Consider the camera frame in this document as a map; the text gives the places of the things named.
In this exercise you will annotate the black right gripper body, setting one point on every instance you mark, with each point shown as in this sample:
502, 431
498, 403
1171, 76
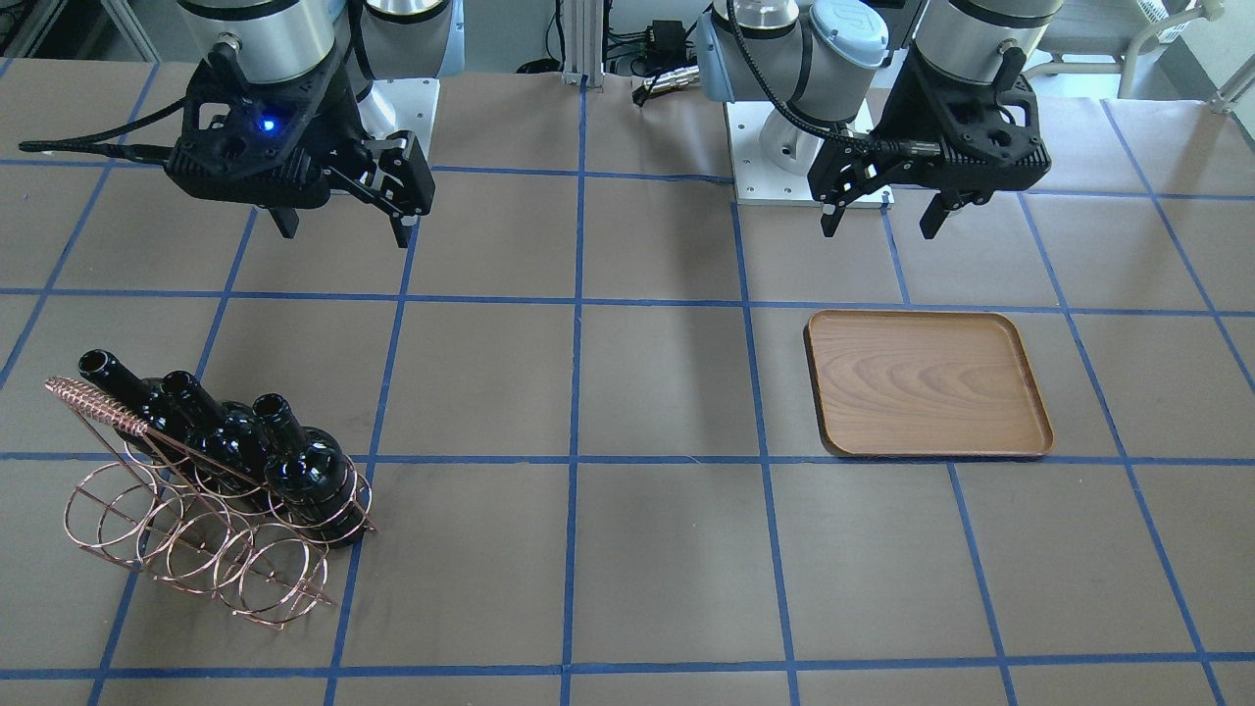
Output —
339, 139

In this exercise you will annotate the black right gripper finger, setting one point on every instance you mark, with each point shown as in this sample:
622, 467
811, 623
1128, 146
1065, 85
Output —
286, 220
390, 174

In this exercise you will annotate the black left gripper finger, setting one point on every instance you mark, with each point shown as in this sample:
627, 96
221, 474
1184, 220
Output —
838, 177
947, 201

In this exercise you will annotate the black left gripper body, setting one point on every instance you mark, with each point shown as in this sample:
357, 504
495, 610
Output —
896, 111

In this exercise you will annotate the dark wine bottle front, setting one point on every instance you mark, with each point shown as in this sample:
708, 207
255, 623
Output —
308, 471

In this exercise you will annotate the dark wine bottle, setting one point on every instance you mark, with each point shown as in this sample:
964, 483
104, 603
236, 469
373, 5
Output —
142, 396
308, 471
229, 434

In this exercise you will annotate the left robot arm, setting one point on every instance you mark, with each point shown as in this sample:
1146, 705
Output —
815, 63

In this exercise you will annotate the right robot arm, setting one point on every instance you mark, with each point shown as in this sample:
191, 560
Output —
281, 40

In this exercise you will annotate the wooden tray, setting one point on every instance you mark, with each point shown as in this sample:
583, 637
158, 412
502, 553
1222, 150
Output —
921, 383

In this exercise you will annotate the dark wine bottle middle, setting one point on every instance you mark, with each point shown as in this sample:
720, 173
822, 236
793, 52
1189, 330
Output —
229, 434

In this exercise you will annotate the dark wine bottle back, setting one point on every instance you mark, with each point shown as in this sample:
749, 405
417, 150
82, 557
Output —
142, 396

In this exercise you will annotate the grey chair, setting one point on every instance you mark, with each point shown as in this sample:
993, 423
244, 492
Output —
1109, 37

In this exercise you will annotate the black power adapter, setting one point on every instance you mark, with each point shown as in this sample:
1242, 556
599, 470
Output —
665, 37

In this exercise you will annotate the aluminium frame post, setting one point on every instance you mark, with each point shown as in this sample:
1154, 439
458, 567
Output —
583, 30

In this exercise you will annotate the copper wire wine rack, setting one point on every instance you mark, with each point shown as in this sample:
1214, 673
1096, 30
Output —
146, 511

